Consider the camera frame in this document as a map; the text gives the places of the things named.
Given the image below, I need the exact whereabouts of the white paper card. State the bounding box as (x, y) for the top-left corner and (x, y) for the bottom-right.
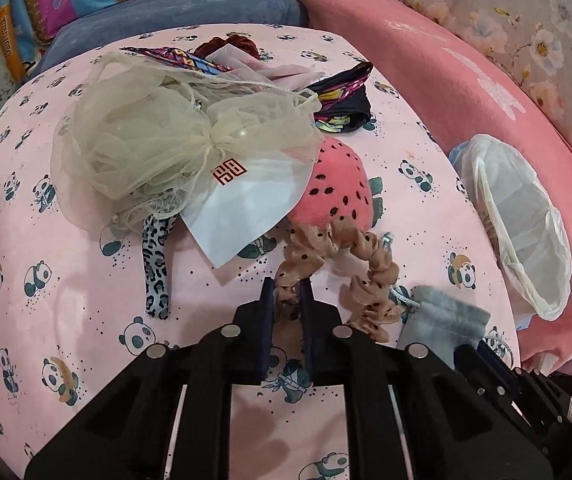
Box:
(180, 152), (311, 268)

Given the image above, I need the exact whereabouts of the bin with white plastic liner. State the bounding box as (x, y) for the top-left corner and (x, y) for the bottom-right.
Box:
(448, 134), (572, 322)

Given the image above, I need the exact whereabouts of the grey drawstring pouch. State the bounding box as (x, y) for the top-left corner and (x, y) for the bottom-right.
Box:
(390, 285), (492, 356)

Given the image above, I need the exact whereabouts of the pink panda print sheet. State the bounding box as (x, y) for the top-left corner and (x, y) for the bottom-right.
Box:
(0, 24), (522, 480)

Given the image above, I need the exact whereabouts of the tan spotted scrunchie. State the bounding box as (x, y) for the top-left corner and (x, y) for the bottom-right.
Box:
(273, 222), (403, 346)

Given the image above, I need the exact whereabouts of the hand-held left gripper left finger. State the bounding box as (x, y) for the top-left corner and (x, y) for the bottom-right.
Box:
(24, 276), (277, 480)

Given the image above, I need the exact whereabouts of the beige mesh tulle cloth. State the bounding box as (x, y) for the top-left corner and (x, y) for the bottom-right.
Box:
(50, 52), (324, 226)

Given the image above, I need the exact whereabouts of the pink strawberry plush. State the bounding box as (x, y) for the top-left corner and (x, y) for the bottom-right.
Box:
(286, 139), (384, 233)

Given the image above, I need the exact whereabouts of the purple patterned cloth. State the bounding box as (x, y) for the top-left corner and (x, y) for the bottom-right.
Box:
(120, 46), (231, 76)

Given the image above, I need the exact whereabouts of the pink blanket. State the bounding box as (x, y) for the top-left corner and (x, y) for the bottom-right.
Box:
(236, 0), (572, 376)

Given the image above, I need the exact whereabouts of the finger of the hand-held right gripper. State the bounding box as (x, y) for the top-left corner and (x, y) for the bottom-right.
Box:
(453, 342), (521, 402)

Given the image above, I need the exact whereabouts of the floral quilt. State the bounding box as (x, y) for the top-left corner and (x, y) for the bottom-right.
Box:
(396, 0), (572, 176)

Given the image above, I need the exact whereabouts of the dark red velvet scrunchie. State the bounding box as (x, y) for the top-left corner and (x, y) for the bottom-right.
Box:
(194, 32), (261, 61)

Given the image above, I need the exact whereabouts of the pale pink sheer cloth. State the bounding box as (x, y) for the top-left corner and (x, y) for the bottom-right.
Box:
(211, 45), (311, 93)

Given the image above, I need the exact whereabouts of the dark colourful patterned cloth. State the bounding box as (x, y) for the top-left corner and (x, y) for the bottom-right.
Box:
(301, 61), (374, 133)

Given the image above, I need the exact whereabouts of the grey leopard print headband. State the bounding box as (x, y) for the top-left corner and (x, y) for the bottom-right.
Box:
(140, 212), (179, 321)

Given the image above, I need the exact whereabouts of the blue cushion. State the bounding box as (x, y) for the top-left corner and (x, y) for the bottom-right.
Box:
(30, 0), (309, 78)

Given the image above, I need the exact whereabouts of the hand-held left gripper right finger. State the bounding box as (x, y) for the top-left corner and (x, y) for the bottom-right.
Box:
(298, 278), (554, 480)

